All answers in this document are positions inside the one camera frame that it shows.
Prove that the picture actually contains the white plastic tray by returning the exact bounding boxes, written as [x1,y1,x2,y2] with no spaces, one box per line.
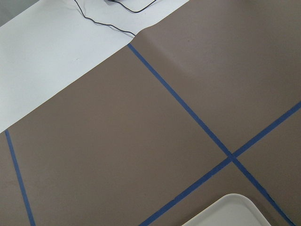
[184,194,270,226]

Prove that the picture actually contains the thin black table cable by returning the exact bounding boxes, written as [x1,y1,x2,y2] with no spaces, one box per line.
[74,0,158,38]

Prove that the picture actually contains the brown paper table mat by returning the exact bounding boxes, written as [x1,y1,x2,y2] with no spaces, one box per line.
[0,0,301,226]

